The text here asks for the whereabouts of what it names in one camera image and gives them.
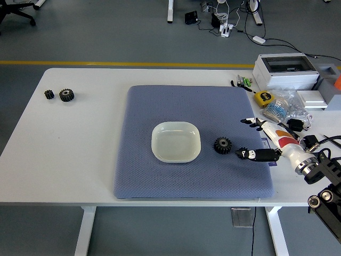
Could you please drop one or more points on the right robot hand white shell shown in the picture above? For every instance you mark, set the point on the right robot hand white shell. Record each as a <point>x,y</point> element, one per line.
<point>286,148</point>

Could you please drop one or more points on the large black gear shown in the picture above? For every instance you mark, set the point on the large black gear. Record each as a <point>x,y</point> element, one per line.
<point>222,145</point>
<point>66,95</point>

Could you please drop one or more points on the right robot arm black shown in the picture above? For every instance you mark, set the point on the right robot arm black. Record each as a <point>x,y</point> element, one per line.
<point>323,165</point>

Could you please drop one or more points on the light blue box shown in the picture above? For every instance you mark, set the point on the light blue box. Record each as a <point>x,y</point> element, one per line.
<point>334,102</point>

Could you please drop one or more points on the black box on floor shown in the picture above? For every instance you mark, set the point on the black box on floor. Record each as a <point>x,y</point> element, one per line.
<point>191,18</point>

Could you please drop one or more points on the purple-edged label card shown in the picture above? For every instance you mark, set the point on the purple-edged label card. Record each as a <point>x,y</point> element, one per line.
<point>266,144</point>

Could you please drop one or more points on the blue resistor strip bundle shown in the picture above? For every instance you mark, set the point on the blue resistor strip bundle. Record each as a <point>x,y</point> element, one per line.
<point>275,110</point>

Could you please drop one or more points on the clear plastic bag of parts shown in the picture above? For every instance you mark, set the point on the clear plastic bag of parts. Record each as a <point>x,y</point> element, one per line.
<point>295,106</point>

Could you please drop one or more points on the black tweezers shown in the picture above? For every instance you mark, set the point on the black tweezers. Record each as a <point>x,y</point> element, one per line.
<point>333,140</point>

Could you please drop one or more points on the yellow tape measure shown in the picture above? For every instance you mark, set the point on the yellow tape measure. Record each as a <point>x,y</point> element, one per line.
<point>263,98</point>

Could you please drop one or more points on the grey block housing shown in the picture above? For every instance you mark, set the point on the grey block housing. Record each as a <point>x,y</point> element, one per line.
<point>326,82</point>

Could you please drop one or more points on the green connector bundle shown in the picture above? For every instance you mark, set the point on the green connector bundle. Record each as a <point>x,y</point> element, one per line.
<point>243,81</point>

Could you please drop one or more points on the orange block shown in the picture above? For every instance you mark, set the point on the orange block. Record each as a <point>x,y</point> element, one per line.
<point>337,84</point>

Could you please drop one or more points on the white table leg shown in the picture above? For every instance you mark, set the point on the white table leg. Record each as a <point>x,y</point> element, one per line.
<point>85,229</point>
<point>277,232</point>

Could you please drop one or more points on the blue-grey textured mat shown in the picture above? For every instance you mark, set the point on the blue-grey textured mat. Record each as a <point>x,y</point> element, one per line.
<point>186,181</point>

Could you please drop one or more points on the white square dish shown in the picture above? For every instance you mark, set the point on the white square dish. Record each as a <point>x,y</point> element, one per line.
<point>175,142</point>

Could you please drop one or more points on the white power adapter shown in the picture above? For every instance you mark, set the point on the white power adapter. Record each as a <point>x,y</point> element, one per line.
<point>259,39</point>

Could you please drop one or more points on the white power strip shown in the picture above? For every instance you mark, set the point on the white power strip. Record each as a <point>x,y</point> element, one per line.
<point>227,30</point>

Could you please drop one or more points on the white desk leg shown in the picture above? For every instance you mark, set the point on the white desk leg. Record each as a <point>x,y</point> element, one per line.
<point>255,13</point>
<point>170,10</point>

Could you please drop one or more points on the black power adapter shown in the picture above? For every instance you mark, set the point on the black power adapter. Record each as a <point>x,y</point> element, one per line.
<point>215,20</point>

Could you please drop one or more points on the small black gear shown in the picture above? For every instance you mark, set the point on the small black gear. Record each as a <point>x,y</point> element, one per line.
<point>49,94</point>

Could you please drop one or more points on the white desk foot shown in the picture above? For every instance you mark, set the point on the white desk foot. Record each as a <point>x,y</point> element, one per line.
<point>40,2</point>

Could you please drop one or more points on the black office chair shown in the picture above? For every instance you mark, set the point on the black office chair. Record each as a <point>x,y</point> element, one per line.
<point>16,12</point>

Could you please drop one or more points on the white flat switch panel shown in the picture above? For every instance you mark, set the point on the white flat switch panel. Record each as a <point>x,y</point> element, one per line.
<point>311,98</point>

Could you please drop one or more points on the white electrical enclosure box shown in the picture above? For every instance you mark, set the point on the white electrical enclosure box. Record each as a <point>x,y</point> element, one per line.
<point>286,76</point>

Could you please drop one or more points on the clear plastic bracket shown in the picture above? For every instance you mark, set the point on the clear plastic bracket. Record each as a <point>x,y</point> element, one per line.
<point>242,217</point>

